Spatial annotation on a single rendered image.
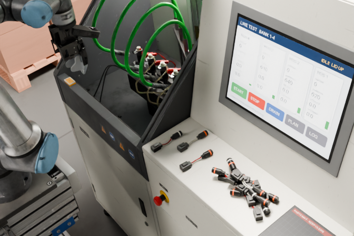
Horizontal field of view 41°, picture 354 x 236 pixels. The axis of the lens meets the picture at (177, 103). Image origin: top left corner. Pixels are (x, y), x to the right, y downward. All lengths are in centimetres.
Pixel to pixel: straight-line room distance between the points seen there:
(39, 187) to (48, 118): 200
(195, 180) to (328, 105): 49
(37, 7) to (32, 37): 240
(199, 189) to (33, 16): 71
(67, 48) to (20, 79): 229
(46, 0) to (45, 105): 229
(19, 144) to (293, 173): 78
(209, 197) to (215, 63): 43
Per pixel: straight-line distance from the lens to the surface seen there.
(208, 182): 150
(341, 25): 122
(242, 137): 155
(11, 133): 128
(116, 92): 216
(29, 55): 382
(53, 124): 345
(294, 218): 141
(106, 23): 218
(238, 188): 144
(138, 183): 189
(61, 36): 155
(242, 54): 144
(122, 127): 178
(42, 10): 139
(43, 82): 390
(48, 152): 136
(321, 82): 128
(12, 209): 152
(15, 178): 151
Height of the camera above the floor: 210
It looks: 39 degrees down
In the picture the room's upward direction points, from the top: 8 degrees counter-clockwise
